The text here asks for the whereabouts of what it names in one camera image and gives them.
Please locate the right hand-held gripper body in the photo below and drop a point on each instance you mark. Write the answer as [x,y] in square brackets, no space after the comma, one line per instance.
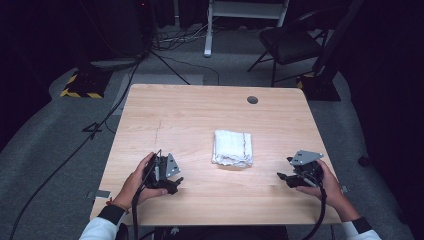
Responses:
[306,173]

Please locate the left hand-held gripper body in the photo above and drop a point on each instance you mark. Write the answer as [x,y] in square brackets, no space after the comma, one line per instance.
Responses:
[161,171]

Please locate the white towel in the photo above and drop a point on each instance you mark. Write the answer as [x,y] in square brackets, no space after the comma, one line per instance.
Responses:
[232,148]

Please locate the person's right hand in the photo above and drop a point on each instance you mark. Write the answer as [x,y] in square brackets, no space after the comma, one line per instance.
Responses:
[331,190]

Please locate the person's left hand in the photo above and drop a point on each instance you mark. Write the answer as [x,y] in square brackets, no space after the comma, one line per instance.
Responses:
[133,190]

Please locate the grey tape piece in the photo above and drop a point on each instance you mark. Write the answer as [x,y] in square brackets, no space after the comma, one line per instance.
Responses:
[345,189]
[101,194]

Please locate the black caster wheel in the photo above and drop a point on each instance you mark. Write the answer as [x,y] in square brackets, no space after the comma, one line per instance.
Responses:
[364,161]

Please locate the person's dark lap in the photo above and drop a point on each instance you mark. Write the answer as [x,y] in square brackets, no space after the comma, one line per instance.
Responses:
[223,233]

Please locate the black stand with striped base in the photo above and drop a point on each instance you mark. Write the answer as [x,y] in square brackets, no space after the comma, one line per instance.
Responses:
[321,85]

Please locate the black folding chair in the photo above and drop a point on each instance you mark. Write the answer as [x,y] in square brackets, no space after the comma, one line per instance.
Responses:
[290,45]

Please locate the black yellow striped stand base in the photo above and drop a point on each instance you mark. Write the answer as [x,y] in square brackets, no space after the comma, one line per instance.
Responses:
[85,85]

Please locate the dark equipment cabinet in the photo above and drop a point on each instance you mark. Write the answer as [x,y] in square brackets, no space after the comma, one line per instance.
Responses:
[126,30]

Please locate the white metal stand frame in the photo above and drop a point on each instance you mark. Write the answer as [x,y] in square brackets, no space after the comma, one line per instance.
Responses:
[208,33]

